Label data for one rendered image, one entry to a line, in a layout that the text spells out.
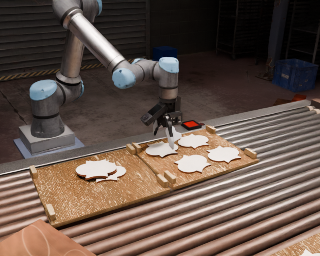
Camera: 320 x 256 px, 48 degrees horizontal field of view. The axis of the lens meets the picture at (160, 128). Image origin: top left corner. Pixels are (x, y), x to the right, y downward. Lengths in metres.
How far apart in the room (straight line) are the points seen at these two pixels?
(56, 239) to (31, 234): 0.07
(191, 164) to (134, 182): 0.24
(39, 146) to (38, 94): 0.23
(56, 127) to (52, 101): 0.12
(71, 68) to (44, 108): 0.21
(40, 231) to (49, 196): 0.32
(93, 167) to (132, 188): 0.18
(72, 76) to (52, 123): 0.23
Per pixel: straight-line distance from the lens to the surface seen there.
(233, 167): 1.43
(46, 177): 1.38
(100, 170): 1.33
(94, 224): 1.16
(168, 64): 1.35
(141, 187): 1.27
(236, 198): 1.28
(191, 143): 1.56
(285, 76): 5.69
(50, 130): 1.66
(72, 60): 1.65
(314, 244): 1.15
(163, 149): 1.50
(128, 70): 1.30
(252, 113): 2.03
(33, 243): 0.94
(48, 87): 1.62
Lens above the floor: 1.64
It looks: 24 degrees down
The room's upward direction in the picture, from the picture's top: 1 degrees clockwise
